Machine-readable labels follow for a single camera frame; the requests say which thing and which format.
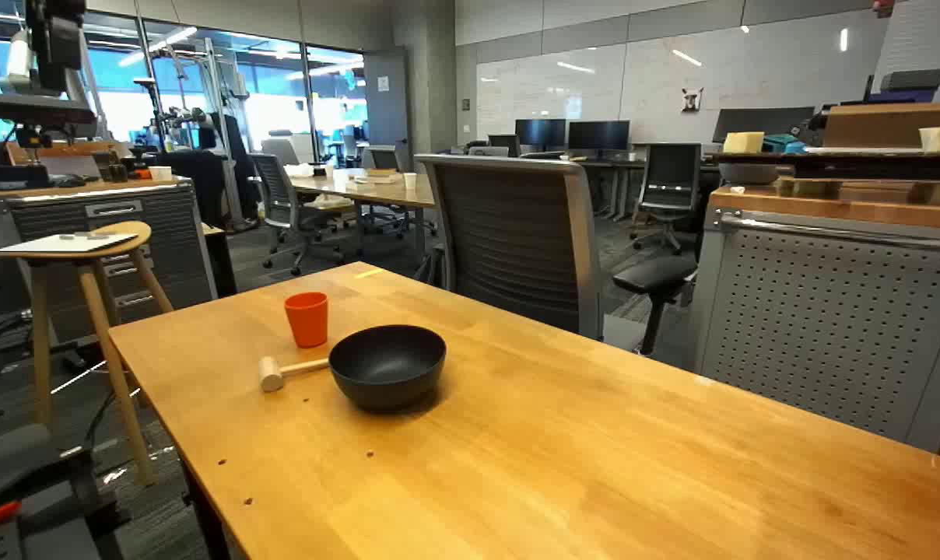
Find grey perforated metal cabinet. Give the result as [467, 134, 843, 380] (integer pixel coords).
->
[688, 204, 940, 453]

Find wooden shelf box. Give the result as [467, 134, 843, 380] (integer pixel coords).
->
[823, 98, 940, 150]

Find round wooden stool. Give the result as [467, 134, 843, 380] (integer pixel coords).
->
[16, 218, 178, 487]

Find white frame office chair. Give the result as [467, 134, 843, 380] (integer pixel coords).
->
[245, 153, 357, 276]

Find wide black computer monitor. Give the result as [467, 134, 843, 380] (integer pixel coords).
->
[566, 118, 632, 158]

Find white paper sheet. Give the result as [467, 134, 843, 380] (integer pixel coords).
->
[0, 227, 139, 260]

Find black chair armrest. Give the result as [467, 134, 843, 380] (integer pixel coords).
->
[609, 253, 701, 357]

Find grey drawer cabinet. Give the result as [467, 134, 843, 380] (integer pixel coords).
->
[0, 178, 218, 345]

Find small wooden mallet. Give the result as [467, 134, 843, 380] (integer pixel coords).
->
[259, 356, 332, 394]

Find small black computer monitor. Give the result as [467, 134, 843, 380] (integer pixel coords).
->
[512, 114, 568, 158]

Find orange plastic cup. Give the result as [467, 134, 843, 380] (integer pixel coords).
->
[283, 290, 332, 352]

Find dark flat screen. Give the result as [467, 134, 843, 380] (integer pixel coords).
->
[709, 105, 817, 145]

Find black camera on mount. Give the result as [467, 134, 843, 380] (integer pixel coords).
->
[26, 0, 89, 93]

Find black bowl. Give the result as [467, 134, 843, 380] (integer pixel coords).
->
[326, 324, 447, 415]

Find grey mesh office chair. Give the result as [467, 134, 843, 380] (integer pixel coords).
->
[415, 153, 608, 342]

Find wooden cabinet top board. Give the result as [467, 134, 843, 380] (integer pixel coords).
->
[709, 182, 940, 232]

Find black mesh office chair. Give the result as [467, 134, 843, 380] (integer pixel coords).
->
[629, 141, 702, 259]

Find small beige foam block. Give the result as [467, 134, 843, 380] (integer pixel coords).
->
[717, 128, 769, 158]

